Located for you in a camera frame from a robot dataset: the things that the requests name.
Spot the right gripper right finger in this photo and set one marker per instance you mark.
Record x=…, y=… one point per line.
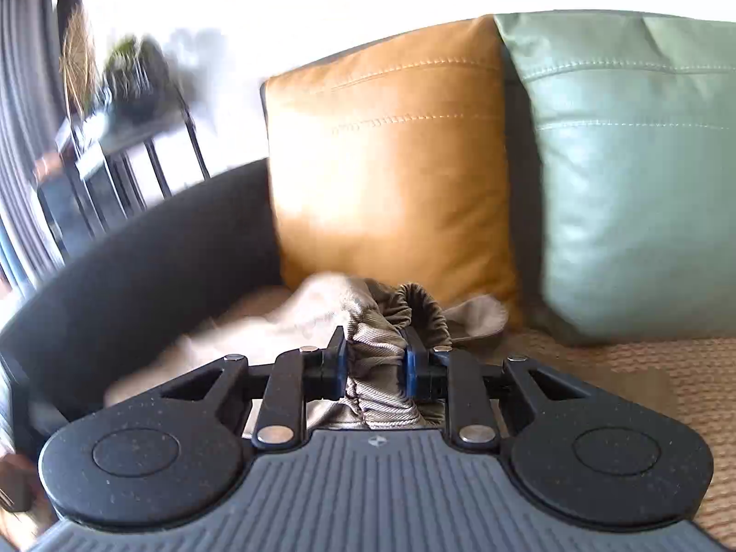
x=571, y=448

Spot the brown corduroy jacket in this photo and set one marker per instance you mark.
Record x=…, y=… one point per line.
x=372, y=315

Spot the orange leather cushion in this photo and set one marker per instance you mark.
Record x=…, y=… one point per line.
x=389, y=162

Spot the woven brown seat mat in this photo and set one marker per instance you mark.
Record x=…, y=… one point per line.
x=689, y=380

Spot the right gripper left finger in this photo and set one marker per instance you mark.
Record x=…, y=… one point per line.
x=170, y=453

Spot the black metal side table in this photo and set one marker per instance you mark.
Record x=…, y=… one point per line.
x=88, y=185

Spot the dried plant decoration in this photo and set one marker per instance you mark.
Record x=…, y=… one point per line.
x=132, y=82

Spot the green leather cushion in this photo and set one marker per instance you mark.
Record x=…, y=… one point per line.
x=633, y=116

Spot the black leather sofa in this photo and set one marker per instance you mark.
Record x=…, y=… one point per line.
x=113, y=310

